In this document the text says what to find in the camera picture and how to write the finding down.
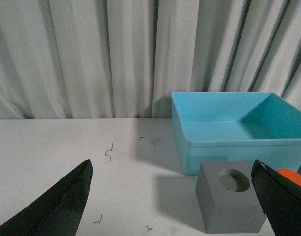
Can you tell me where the gray block with round hole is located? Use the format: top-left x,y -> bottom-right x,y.
195,161 -> 266,234

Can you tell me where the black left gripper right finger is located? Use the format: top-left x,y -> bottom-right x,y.
251,160 -> 301,236

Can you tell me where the white curtain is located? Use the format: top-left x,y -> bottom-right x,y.
0,0 -> 301,119

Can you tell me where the orange cylinder part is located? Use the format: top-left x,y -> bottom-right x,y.
277,168 -> 301,187

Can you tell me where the blue plastic box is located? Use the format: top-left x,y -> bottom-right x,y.
171,92 -> 301,176

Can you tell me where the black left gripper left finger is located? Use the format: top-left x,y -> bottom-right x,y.
0,160 -> 93,236

